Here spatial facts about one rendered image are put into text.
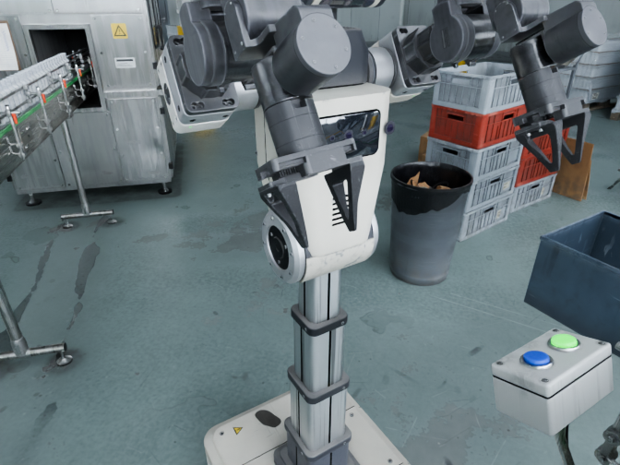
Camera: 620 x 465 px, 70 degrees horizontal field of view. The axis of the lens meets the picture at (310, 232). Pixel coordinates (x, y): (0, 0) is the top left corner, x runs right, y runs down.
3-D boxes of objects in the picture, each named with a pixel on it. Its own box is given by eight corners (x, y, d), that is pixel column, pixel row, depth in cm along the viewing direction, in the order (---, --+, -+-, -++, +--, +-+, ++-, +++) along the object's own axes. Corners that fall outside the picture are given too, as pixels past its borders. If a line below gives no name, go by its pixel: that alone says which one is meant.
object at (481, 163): (471, 184, 288) (478, 150, 278) (422, 167, 317) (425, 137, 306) (520, 164, 322) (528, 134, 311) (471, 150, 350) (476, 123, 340)
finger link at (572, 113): (604, 154, 70) (587, 98, 70) (581, 163, 67) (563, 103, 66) (563, 166, 76) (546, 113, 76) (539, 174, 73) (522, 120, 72)
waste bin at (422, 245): (416, 300, 251) (431, 196, 221) (367, 264, 285) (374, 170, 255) (471, 277, 272) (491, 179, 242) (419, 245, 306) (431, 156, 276)
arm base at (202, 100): (238, 110, 72) (218, 38, 72) (255, 91, 65) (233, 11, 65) (184, 116, 68) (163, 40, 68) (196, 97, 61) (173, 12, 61)
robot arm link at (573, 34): (525, 8, 74) (490, 9, 70) (596, -39, 63) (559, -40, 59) (544, 77, 74) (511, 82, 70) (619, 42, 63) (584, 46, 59)
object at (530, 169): (515, 188, 340) (521, 160, 329) (470, 172, 370) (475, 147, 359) (558, 172, 370) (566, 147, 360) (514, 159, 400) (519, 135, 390)
